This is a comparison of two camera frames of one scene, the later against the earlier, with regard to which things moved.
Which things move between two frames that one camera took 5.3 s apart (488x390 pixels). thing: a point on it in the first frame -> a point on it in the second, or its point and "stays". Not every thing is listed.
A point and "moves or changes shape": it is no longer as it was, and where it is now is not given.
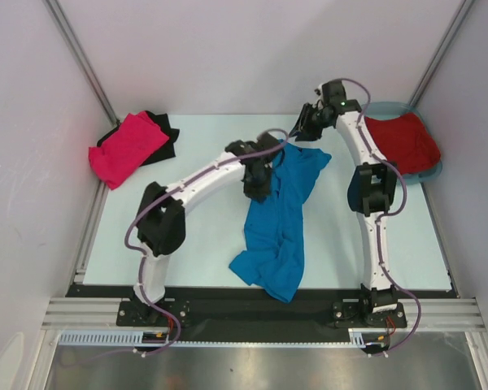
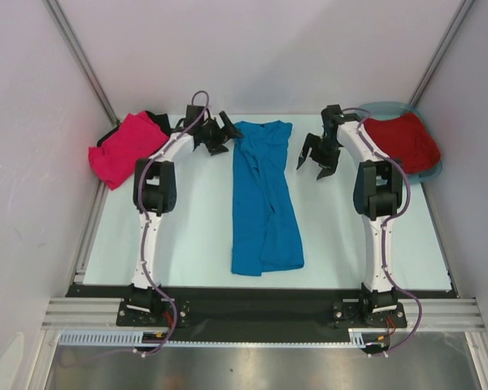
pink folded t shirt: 134,140 stays
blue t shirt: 274,256 moves or changes shape
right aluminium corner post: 433,67 stays
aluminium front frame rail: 466,314 stays
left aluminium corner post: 58,16 stays
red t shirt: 406,142 stays
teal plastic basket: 388,110 stays
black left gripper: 259,192 -> 222,135
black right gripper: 307,132 -> 328,164
